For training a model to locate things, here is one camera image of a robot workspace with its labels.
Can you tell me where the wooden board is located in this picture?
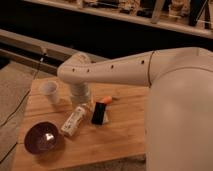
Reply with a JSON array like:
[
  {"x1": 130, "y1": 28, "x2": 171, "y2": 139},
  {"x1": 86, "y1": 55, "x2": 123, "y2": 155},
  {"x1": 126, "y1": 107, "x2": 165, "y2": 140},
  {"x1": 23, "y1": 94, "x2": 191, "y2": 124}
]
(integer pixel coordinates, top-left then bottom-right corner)
[{"x1": 12, "y1": 79, "x2": 149, "y2": 171}]

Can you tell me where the dark purple ceramic bowl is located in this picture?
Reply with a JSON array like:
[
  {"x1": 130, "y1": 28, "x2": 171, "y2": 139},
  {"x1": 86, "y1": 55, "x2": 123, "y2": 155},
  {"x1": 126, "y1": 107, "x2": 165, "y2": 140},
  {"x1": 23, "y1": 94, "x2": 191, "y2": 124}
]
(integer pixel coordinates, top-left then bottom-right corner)
[{"x1": 24, "y1": 122, "x2": 64, "y2": 155}]

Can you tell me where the background shelf with items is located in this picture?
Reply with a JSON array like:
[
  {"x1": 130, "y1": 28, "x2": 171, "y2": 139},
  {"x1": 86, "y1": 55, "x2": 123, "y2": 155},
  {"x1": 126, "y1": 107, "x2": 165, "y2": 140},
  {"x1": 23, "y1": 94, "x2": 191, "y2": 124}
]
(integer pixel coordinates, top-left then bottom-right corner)
[{"x1": 25, "y1": 0, "x2": 213, "y2": 40}]

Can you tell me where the black cable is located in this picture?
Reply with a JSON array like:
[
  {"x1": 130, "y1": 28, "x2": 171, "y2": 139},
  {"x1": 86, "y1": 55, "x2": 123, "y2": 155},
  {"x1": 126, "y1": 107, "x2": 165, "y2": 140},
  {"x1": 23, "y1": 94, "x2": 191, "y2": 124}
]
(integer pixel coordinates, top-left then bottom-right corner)
[{"x1": 0, "y1": 49, "x2": 47, "y2": 164}]

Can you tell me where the black rectangular box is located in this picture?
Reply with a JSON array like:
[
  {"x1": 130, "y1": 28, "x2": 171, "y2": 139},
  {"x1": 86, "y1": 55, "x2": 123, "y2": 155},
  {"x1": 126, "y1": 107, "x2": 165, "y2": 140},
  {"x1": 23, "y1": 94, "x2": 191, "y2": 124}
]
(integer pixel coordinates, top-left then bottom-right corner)
[{"x1": 91, "y1": 102, "x2": 106, "y2": 125}]

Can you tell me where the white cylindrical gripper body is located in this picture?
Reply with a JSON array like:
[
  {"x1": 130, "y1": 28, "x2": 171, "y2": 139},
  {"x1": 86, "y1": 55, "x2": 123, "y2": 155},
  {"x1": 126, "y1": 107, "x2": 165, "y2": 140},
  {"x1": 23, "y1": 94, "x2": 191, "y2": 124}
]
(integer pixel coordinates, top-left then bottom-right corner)
[{"x1": 69, "y1": 83, "x2": 91, "y2": 104}]

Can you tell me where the orange small object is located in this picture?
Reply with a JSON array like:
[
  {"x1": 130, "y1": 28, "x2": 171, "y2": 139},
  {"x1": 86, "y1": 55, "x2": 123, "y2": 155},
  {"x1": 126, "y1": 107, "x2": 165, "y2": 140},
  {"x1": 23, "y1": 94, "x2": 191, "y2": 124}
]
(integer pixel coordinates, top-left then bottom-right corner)
[{"x1": 100, "y1": 96, "x2": 113, "y2": 104}]

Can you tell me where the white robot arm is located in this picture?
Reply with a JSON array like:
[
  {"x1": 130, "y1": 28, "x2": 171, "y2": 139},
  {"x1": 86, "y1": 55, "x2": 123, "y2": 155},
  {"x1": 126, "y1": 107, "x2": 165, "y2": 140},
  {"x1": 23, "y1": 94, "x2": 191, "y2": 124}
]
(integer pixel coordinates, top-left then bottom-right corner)
[{"x1": 57, "y1": 47, "x2": 213, "y2": 171}]

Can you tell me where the white plastic bottle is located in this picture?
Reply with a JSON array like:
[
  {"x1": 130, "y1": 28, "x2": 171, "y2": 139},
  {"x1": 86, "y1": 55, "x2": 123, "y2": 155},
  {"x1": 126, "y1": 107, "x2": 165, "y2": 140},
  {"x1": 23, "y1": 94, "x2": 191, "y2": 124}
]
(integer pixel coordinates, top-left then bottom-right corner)
[{"x1": 61, "y1": 104, "x2": 92, "y2": 137}]

